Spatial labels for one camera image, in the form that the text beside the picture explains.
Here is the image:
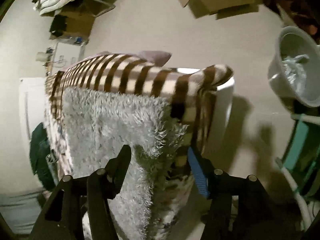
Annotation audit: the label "floral brown checkered blanket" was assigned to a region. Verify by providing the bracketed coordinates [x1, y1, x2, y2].
[43, 50, 234, 240]

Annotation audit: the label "dark green garment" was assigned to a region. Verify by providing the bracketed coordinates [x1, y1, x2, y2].
[29, 122, 55, 191]

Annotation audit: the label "teal white drying rack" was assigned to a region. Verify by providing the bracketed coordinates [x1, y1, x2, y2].
[276, 114, 319, 230]

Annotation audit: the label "brown cardboard box with items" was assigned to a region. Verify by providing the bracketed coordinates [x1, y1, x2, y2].
[49, 1, 115, 43]

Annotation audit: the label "grey fluffy pants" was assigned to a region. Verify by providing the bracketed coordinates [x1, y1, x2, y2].
[62, 87, 188, 239]

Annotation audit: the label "dark red cloth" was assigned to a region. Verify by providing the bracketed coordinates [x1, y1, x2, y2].
[263, 0, 319, 44]

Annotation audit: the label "white plastic bucket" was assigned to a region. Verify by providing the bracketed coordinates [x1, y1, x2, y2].
[267, 26, 319, 108]

